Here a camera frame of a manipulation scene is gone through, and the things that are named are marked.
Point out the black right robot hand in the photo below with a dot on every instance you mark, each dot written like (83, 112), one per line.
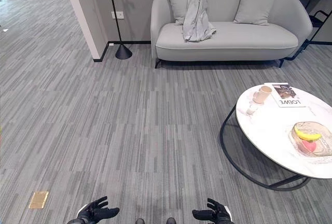
(213, 213)

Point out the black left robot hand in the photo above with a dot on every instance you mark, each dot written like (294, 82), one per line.
(96, 211)

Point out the grey two-seat sofa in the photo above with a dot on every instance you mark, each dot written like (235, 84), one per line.
(228, 21)

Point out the black metal side rack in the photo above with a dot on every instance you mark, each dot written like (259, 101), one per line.
(315, 19)

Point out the dark robot right foot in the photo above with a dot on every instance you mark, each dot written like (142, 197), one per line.
(171, 220)

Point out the dark robot foot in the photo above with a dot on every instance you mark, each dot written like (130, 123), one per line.
(140, 221)
(171, 220)

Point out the dark robot left foot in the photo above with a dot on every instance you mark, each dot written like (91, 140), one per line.
(140, 221)

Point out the brass floor socket plate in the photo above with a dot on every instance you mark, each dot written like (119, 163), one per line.
(38, 199)

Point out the round white coffee table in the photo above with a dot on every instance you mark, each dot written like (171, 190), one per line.
(269, 130)

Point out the small white cup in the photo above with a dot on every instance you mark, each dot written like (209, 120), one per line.
(251, 109)

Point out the pink peach fruit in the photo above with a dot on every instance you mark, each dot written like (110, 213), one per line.
(309, 145)

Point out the clear glass fruit bowl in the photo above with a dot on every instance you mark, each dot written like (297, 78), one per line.
(315, 146)

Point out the yellow banana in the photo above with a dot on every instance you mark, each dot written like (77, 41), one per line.
(307, 135)

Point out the beige ceramic mug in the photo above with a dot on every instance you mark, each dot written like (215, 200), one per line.
(262, 94)

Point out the LOEWE magazine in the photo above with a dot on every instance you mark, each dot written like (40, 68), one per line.
(286, 95)

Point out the black floor lamp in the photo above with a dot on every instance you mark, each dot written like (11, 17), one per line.
(123, 50)

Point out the light grey garment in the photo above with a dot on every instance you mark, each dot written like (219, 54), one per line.
(196, 14)

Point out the grey square cushion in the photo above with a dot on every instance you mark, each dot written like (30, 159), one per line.
(179, 5)
(255, 5)

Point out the white wall socket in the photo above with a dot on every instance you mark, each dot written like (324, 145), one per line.
(117, 14)

